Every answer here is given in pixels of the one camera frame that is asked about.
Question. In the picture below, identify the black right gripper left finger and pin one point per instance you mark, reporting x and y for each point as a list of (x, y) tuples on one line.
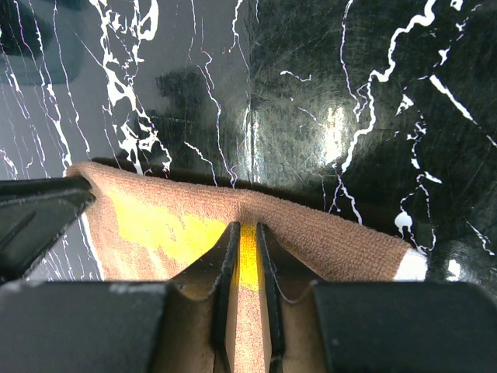
[(185, 324)]

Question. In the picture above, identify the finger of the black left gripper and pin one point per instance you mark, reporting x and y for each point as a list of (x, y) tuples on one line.
[(34, 214)]

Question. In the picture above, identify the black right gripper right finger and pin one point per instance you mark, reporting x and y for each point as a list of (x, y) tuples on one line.
[(311, 325)]

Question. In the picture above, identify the yellow towel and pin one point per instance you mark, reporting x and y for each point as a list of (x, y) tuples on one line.
[(149, 228)]

